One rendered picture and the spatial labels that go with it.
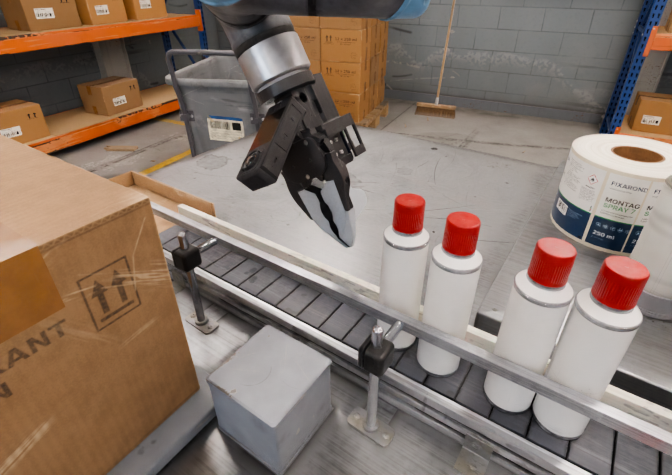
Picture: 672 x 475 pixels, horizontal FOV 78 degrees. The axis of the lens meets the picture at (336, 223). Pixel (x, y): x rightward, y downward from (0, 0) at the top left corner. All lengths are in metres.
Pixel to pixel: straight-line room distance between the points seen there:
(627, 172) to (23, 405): 0.80
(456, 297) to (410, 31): 4.63
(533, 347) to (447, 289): 0.09
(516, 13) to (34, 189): 4.55
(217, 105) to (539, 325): 2.21
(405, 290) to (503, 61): 4.41
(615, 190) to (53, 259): 0.75
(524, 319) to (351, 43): 3.32
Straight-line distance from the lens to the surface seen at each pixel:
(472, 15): 4.82
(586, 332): 0.43
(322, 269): 0.62
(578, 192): 0.83
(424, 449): 0.54
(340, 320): 0.58
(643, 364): 0.65
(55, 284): 0.39
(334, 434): 0.54
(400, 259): 0.46
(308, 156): 0.48
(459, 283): 0.44
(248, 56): 0.49
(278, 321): 0.60
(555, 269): 0.41
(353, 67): 3.65
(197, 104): 2.51
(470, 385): 0.54
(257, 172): 0.43
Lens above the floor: 1.29
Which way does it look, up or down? 31 degrees down
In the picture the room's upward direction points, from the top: straight up
